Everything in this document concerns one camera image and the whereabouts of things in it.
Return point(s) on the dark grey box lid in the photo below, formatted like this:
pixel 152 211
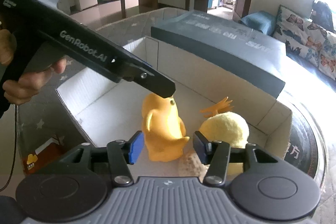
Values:
pixel 243 51

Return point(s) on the person's left hand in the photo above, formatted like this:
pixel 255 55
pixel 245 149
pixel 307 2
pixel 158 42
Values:
pixel 29 85

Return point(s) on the butterfly pattern cushion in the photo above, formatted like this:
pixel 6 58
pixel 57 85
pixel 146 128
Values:
pixel 306 39

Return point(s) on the beige peanut toy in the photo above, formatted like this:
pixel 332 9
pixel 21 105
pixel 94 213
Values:
pixel 191 166

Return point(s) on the orange rubber duck toy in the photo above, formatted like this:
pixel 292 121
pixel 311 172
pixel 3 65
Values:
pixel 164 131

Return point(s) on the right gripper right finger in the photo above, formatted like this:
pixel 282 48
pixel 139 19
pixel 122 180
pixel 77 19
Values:
pixel 251 184

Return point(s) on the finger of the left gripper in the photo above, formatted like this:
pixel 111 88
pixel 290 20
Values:
pixel 150 79

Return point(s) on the red snack packet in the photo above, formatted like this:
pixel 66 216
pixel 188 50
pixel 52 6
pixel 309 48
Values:
pixel 46 153

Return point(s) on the grey quilted star cover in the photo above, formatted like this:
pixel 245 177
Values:
pixel 307 91

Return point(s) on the white cardboard box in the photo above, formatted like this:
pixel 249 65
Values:
pixel 108 114

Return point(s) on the yellow plush chick toy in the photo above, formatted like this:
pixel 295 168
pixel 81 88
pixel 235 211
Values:
pixel 224 125

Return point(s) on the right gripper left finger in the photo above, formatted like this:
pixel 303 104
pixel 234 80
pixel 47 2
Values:
pixel 79 182

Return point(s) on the dark blue backpack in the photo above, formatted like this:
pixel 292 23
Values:
pixel 322 16

